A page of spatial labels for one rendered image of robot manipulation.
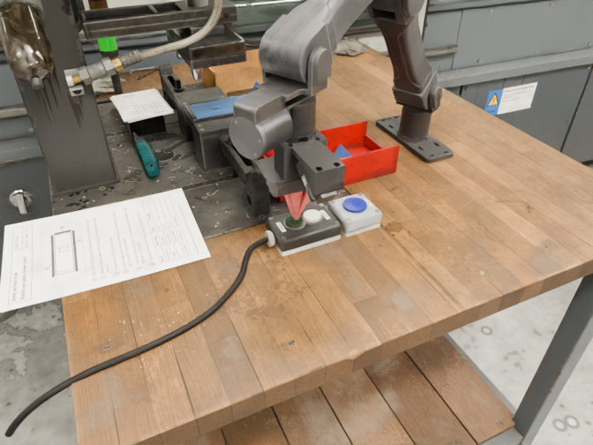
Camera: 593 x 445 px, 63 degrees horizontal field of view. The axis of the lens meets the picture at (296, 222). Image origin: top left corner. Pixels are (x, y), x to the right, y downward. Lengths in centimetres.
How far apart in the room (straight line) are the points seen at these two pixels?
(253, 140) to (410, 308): 31
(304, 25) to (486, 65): 161
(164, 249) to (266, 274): 17
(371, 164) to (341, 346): 40
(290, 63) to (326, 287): 31
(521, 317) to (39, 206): 177
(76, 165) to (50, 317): 119
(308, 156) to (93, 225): 42
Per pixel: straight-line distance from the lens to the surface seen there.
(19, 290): 80
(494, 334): 195
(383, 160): 94
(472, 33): 209
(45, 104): 91
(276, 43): 63
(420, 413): 142
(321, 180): 61
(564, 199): 100
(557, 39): 242
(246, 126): 59
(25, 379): 193
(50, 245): 87
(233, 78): 128
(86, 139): 94
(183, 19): 92
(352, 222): 78
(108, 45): 120
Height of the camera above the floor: 140
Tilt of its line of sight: 38 degrees down
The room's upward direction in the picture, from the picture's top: straight up
